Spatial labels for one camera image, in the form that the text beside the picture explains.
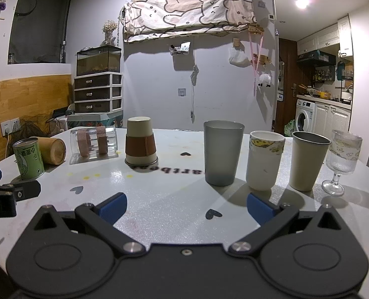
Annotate white plush sheep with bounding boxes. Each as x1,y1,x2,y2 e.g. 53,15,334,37
256,73,273,87

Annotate white washing machine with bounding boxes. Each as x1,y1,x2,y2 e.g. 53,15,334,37
295,99,317,133

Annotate white cup with printed rim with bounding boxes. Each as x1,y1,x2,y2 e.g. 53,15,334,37
246,130,285,192

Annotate white plastic bag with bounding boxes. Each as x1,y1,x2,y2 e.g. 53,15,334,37
229,47,250,68

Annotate dark window curtain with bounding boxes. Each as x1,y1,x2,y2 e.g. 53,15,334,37
8,0,72,66

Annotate grey translucent plastic cup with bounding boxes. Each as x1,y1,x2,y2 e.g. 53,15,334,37
203,120,245,187

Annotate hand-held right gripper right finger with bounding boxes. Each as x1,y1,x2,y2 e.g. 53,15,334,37
228,193,351,254

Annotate white three-drawer unit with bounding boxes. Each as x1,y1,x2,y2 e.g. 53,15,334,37
74,72,123,114

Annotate printed cartoon cloth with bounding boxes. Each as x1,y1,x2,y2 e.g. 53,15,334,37
122,0,256,43

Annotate pink ribbons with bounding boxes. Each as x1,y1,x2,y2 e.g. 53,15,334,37
248,30,264,96

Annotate small clear wall shelf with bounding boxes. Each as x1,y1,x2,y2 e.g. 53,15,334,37
169,42,191,56

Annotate beige metal cup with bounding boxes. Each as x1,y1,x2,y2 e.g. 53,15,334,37
289,131,332,192

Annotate beige cup with brown sleeve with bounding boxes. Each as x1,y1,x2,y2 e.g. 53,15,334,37
124,116,159,166

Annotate ribbed clear wine glass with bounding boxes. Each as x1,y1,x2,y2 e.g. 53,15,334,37
322,129,363,196

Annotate brown wooden door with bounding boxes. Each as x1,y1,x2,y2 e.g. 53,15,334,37
278,37,299,135

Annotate white wall cabinets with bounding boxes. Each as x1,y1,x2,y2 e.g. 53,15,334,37
297,15,354,57

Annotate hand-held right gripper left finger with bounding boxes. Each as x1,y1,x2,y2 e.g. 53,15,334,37
25,192,146,258

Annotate white wall power outlet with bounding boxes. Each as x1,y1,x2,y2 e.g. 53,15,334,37
0,117,22,136

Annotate green printed tin can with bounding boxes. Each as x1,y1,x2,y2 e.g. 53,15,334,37
12,137,45,180

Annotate glass fish tank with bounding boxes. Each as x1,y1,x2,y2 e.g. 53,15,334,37
76,45,122,77

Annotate dried flower bouquet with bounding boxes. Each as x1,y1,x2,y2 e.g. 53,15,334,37
102,20,118,46

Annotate clear glass with woven bands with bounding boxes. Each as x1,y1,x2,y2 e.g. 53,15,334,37
69,126,122,165

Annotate white kitchen base cabinet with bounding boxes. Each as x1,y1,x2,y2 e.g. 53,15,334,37
314,101,352,132

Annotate bamboo cup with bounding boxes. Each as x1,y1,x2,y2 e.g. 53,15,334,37
36,137,67,166

